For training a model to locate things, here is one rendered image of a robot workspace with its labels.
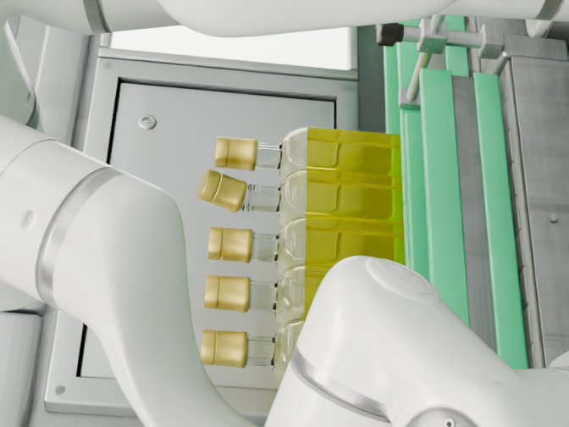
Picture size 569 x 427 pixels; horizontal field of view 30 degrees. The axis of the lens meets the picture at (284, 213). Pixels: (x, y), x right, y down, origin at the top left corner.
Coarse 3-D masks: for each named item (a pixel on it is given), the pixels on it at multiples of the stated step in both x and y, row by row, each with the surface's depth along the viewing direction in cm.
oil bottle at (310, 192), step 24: (288, 192) 110; (312, 192) 110; (336, 192) 110; (360, 192) 111; (384, 192) 111; (288, 216) 110; (312, 216) 110; (336, 216) 110; (360, 216) 110; (384, 216) 110
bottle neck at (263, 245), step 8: (256, 232) 109; (256, 240) 108; (264, 240) 108; (272, 240) 108; (256, 248) 108; (264, 248) 108; (272, 248) 108; (256, 256) 108; (264, 256) 108; (272, 256) 108
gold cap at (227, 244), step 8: (216, 232) 108; (224, 232) 108; (232, 232) 108; (240, 232) 108; (248, 232) 108; (208, 240) 109; (216, 240) 107; (224, 240) 107; (232, 240) 108; (240, 240) 108; (248, 240) 108; (208, 248) 107; (216, 248) 107; (224, 248) 107; (232, 248) 107; (240, 248) 108; (248, 248) 108; (208, 256) 108; (216, 256) 108; (224, 256) 108; (232, 256) 108; (240, 256) 108; (248, 256) 108
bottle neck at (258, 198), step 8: (248, 192) 111; (256, 192) 111; (264, 192) 111; (272, 192) 111; (248, 200) 111; (256, 200) 111; (264, 200) 111; (272, 200) 111; (240, 208) 111; (248, 208) 111; (256, 208) 111; (264, 208) 111; (272, 208) 111
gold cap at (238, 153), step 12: (216, 144) 114; (228, 144) 114; (240, 144) 114; (252, 144) 114; (216, 156) 114; (228, 156) 114; (240, 156) 114; (252, 156) 114; (228, 168) 115; (240, 168) 115; (252, 168) 115
